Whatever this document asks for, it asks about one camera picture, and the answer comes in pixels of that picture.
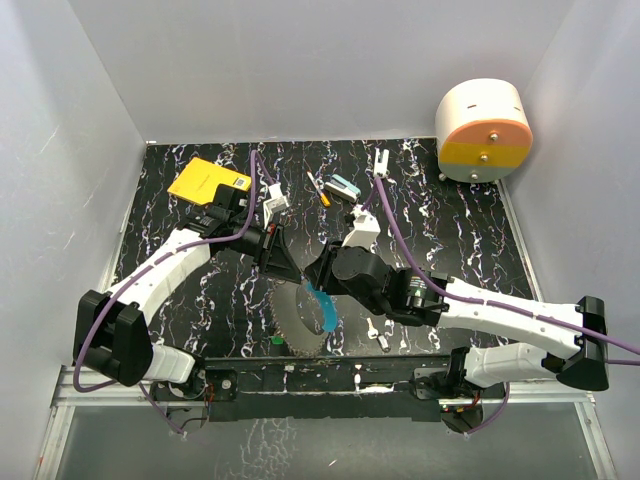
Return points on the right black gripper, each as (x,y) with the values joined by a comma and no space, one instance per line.
(320,271)

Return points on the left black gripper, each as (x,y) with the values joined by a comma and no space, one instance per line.
(272,255)

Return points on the blue organizer handle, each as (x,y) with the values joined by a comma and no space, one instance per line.
(324,316)

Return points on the metal key organizer with rings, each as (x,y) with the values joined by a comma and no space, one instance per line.
(298,319)

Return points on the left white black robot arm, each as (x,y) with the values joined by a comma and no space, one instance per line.
(111,335)

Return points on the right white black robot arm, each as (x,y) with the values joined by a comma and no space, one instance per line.
(564,342)

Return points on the white tagged key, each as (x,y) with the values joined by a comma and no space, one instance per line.
(374,334)

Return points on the white orange pen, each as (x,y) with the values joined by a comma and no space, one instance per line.
(321,195)

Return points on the teal white stapler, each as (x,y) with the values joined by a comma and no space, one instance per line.
(343,188)

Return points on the white plastic clip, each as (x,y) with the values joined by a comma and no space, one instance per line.
(380,166)

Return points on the yellow notepad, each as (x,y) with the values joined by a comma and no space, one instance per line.
(199,181)

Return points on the white orange yellow drum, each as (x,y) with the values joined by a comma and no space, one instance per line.
(482,132)

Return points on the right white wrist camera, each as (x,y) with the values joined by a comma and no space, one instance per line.
(364,229)

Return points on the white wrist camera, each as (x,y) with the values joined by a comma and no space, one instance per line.
(364,229)
(275,202)

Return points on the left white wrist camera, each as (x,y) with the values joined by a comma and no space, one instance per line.
(275,202)

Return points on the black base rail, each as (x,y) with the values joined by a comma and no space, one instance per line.
(418,387)

